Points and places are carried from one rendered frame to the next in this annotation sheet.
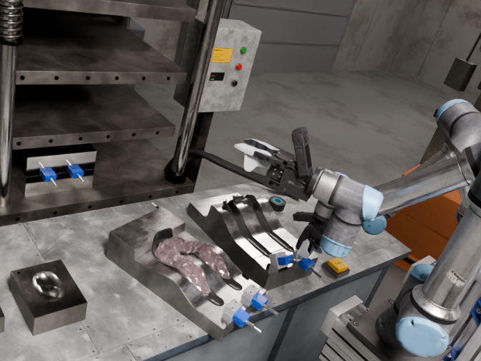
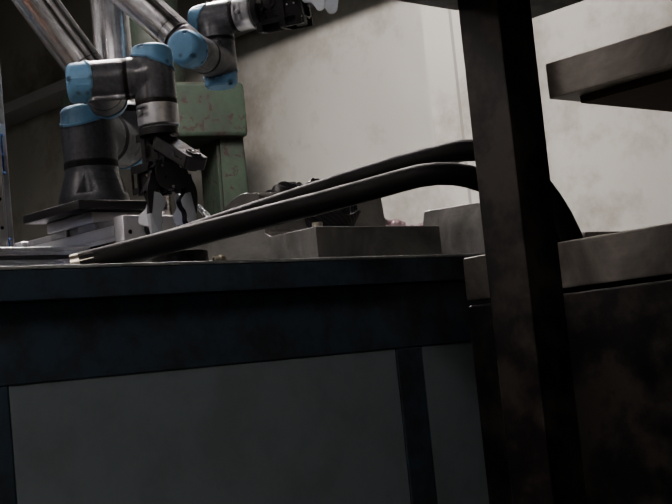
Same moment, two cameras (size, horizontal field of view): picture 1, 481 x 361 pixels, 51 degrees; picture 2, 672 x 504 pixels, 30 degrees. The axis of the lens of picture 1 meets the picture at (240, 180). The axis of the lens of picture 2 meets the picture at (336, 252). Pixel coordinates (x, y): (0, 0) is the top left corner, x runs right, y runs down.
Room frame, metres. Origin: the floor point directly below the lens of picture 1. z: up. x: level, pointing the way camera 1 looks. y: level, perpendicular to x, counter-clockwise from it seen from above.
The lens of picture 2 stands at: (3.72, 0.18, 0.67)
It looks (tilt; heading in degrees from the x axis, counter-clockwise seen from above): 5 degrees up; 185
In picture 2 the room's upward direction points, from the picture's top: 6 degrees counter-clockwise
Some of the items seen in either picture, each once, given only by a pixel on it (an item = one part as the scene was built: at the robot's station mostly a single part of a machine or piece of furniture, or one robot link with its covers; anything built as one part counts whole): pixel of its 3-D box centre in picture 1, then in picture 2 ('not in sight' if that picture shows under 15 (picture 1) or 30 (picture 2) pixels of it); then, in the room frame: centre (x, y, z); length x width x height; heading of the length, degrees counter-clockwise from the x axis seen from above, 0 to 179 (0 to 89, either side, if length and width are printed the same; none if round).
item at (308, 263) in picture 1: (308, 265); not in sight; (1.50, -0.33, 0.89); 0.13 x 0.05 x 0.05; 47
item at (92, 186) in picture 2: (408, 322); (92, 185); (1.10, -0.56, 1.09); 0.15 x 0.15 x 0.10
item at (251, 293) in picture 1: (261, 303); not in sight; (1.27, -0.18, 0.86); 0.13 x 0.05 x 0.05; 64
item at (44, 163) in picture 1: (39, 142); not in sight; (1.81, 0.86, 0.87); 0.50 x 0.27 x 0.17; 47
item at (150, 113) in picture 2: (326, 208); (156, 118); (1.52, -0.31, 1.13); 0.08 x 0.08 x 0.05
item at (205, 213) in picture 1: (251, 229); (277, 243); (1.65, -0.10, 0.87); 0.50 x 0.26 x 0.14; 47
